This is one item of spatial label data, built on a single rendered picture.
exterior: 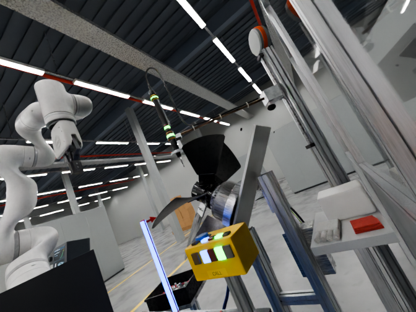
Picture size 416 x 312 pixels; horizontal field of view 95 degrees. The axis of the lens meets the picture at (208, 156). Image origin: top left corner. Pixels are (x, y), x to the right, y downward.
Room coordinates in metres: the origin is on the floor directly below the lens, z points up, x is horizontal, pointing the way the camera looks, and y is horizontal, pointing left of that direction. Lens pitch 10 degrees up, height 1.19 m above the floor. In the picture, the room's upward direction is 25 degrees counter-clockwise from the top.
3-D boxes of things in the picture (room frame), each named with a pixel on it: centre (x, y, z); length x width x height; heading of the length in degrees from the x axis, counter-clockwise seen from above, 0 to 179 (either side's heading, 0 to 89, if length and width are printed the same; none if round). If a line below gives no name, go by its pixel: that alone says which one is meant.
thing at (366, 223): (0.71, -0.39, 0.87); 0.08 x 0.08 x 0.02; 62
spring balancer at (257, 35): (1.07, -0.58, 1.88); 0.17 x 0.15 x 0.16; 149
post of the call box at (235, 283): (0.55, 0.07, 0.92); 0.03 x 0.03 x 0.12; 59
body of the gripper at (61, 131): (0.58, 0.40, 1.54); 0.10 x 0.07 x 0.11; 59
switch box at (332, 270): (1.04, -0.26, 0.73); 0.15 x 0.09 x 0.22; 59
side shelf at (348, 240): (0.83, -0.39, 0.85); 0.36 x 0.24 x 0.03; 149
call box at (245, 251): (0.55, 0.07, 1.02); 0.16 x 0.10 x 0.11; 59
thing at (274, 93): (1.06, -0.48, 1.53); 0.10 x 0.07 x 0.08; 94
